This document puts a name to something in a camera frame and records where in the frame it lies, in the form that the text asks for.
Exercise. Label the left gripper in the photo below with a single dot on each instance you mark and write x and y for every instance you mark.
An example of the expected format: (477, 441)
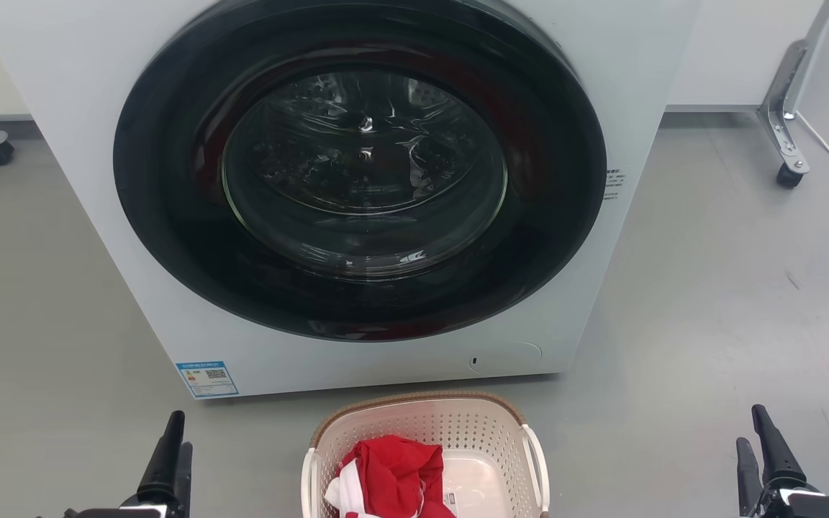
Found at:
(141, 511)

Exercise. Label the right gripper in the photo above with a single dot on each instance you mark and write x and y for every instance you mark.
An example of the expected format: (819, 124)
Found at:
(810, 507)

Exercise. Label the cream perforated laundry basket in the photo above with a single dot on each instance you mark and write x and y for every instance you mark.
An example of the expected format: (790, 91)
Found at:
(472, 432)

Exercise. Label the blue energy label sticker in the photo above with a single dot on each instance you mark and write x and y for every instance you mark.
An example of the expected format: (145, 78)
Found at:
(207, 379)

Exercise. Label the red and white garment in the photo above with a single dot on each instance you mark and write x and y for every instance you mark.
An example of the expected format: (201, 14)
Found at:
(386, 475)

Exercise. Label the black round washer door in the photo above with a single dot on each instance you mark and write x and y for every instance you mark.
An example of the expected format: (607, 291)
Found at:
(170, 216)

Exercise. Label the round filter cover flap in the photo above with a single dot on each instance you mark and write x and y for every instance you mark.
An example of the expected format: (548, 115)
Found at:
(512, 357)

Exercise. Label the small barcode label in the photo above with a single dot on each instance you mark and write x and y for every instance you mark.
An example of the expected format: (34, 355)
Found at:
(452, 501)

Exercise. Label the small printed text label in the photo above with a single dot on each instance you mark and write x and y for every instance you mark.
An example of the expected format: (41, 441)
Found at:
(614, 185)

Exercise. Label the white front-load washing machine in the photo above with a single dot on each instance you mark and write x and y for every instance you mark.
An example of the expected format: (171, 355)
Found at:
(76, 72)

